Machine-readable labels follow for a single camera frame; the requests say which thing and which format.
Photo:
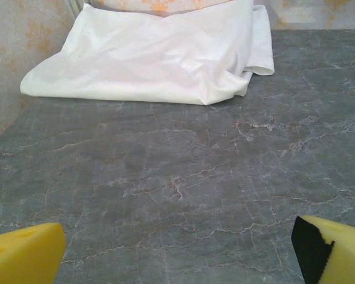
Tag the white folded t-shirt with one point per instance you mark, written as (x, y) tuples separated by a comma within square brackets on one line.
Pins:
[(142, 59)]

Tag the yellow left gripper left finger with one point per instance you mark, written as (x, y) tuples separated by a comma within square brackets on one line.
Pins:
[(26, 254)]

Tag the aluminium frame post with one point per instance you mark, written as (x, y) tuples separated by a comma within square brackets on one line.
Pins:
[(74, 5)]

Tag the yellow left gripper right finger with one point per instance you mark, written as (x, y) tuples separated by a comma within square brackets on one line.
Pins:
[(343, 254)]

